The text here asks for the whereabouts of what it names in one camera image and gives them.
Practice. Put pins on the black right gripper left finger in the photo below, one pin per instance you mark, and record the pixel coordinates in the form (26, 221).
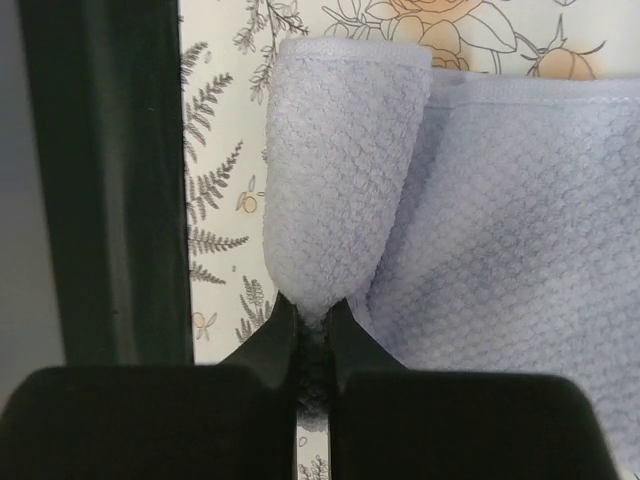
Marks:
(233, 420)

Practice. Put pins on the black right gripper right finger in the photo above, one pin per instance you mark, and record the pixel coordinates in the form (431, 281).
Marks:
(390, 422)

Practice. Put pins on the light blue towel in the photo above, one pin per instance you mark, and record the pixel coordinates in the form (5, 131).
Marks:
(472, 221)

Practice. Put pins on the floral patterned table mat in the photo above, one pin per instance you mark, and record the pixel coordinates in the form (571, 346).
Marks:
(230, 49)

